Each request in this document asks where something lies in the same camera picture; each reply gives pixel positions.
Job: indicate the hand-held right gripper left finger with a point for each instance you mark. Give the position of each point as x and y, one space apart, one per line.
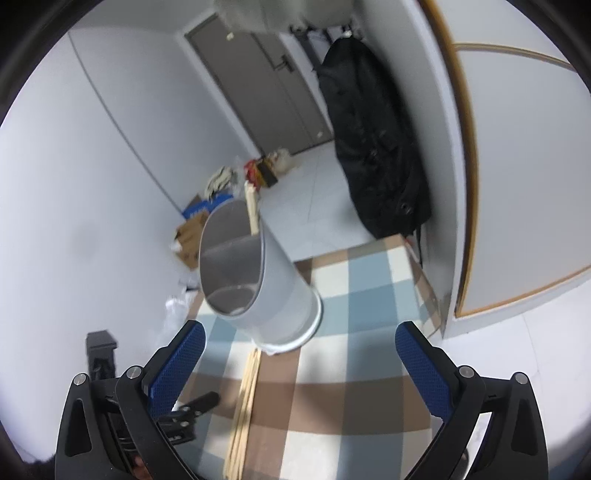
178 369

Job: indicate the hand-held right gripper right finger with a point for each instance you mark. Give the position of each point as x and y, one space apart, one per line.
422 369

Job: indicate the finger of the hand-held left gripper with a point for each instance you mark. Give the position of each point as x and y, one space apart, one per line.
180 431
203 400

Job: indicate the bundle of wooden chopsticks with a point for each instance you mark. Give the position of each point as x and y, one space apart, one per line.
244 406

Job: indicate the white grey utensil holder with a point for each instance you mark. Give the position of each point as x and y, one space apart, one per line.
281 295

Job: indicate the crumpled plastic sheets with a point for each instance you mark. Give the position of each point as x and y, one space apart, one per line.
182 304

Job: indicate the checkered tablecloth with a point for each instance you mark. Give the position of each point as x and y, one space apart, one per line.
369 286

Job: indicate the brown cardboard box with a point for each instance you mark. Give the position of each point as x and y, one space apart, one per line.
189 240

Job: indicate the blue cardboard box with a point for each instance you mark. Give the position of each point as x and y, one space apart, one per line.
203 210

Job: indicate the white wood-trimmed panel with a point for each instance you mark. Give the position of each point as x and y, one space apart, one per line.
517 184

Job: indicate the red bag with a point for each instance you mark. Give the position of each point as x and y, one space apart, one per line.
251 173

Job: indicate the orange black box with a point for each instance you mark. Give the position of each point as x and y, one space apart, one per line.
268 174

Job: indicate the beige plastic bag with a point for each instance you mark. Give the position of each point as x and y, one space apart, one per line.
282 160

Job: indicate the black backpack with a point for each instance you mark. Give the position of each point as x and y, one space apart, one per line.
369 138

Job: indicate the grey door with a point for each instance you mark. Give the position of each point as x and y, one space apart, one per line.
268 92

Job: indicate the grey backpack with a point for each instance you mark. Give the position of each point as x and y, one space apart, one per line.
258 14

